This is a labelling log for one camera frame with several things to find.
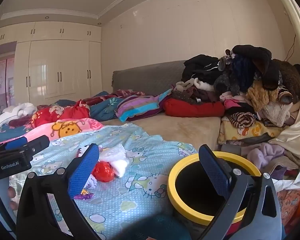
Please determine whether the purple striped blanket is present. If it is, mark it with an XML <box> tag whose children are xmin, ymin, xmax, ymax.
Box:
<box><xmin>115</xmin><ymin>89</ymin><xmax>174</xmax><ymax>122</ymax></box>

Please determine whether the pile of clothes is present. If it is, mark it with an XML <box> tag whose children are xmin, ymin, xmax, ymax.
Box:
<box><xmin>171</xmin><ymin>44</ymin><xmax>300</xmax><ymax>135</ymax></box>

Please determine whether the orange printed cloth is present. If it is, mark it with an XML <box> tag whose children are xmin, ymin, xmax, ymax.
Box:
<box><xmin>276</xmin><ymin>189</ymin><xmax>300</xmax><ymax>227</ymax></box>

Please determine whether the white tissue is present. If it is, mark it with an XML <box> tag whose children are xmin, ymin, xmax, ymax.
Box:
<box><xmin>100</xmin><ymin>144</ymin><xmax>128</xmax><ymax>178</ymax></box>

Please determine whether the pink cartoon printed door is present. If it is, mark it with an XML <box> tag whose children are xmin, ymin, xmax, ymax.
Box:
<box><xmin>0</xmin><ymin>52</ymin><xmax>15</xmax><ymax>117</ymax></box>

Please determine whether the red floral quilt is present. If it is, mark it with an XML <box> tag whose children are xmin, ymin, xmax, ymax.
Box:
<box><xmin>9</xmin><ymin>100</ymin><xmax>90</xmax><ymax>128</ymax></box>

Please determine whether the lavender fleece cloth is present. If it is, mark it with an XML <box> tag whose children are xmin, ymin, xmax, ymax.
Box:
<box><xmin>241</xmin><ymin>142</ymin><xmax>285</xmax><ymax>170</ymax></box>

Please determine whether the red folded blanket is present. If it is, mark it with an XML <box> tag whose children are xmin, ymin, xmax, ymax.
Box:
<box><xmin>163</xmin><ymin>98</ymin><xmax>225</xmax><ymax>118</ymax></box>

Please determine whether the purple foil wrapper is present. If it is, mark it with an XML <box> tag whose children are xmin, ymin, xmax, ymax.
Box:
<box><xmin>74</xmin><ymin>189</ymin><xmax>95</xmax><ymax>200</ymax></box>

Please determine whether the grey padded headboard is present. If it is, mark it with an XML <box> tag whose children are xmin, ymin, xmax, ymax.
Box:
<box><xmin>112</xmin><ymin>60</ymin><xmax>190</xmax><ymax>97</ymax></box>

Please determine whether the pink cartoon blanket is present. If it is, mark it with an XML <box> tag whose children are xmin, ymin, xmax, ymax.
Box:
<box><xmin>0</xmin><ymin>118</ymin><xmax>104</xmax><ymax>148</ymax></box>

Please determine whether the dark teal cloth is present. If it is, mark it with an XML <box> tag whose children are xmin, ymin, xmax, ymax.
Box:
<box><xmin>120</xmin><ymin>214</ymin><xmax>190</xmax><ymax>240</ymax></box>

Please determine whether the white fleece garment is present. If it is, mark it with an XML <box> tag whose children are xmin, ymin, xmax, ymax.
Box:
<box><xmin>0</xmin><ymin>102</ymin><xmax>37</xmax><ymax>132</ymax></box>

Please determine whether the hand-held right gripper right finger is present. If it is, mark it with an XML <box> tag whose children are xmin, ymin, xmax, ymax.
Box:
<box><xmin>198</xmin><ymin>144</ymin><xmax>283</xmax><ymax>240</ymax></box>

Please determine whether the red wrapper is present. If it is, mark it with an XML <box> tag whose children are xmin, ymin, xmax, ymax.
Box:
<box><xmin>94</xmin><ymin>162</ymin><xmax>115</xmax><ymax>182</ymax></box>

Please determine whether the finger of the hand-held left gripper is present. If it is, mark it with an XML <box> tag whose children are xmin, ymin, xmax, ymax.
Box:
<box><xmin>4</xmin><ymin>137</ymin><xmax>28</xmax><ymax>151</ymax></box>
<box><xmin>27</xmin><ymin>134</ymin><xmax>51</xmax><ymax>155</ymax></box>

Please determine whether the blue floral quilt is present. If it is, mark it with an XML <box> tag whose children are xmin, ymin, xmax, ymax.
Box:
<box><xmin>56</xmin><ymin>91</ymin><xmax>124</xmax><ymax>122</ymax></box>

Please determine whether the yellow cartoon blanket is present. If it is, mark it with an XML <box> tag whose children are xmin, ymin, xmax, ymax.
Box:
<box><xmin>219</xmin><ymin>116</ymin><xmax>284</xmax><ymax>144</ymax></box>

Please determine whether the cream satin curtain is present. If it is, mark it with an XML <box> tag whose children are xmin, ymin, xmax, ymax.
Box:
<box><xmin>267</xmin><ymin>0</ymin><xmax>300</xmax><ymax>153</ymax></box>

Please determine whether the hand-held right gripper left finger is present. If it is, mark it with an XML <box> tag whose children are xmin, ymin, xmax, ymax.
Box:
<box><xmin>16</xmin><ymin>144</ymin><xmax>102</xmax><ymax>240</ymax></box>

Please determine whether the beige plush bed cover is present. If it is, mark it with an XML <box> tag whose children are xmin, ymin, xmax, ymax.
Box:
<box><xmin>100</xmin><ymin>111</ymin><xmax>222</xmax><ymax>150</ymax></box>

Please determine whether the light blue cartoon sheet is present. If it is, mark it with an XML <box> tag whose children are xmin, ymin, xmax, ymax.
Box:
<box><xmin>9</xmin><ymin>124</ymin><xmax>198</xmax><ymax>240</ymax></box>

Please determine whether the black bin with yellow rim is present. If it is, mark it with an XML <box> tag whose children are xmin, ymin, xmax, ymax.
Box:
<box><xmin>167</xmin><ymin>151</ymin><xmax>262</xmax><ymax>238</ymax></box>

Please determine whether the maroon floral blanket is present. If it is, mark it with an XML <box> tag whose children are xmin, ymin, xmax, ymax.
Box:
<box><xmin>84</xmin><ymin>89</ymin><xmax>145</xmax><ymax>105</ymax></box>

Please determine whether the person's left hand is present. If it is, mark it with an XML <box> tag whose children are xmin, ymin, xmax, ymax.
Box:
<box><xmin>7</xmin><ymin>186</ymin><xmax>18</xmax><ymax>212</ymax></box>

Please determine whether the cream glossy wardrobe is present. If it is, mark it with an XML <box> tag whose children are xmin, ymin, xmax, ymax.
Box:
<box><xmin>0</xmin><ymin>21</ymin><xmax>102</xmax><ymax>105</ymax></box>

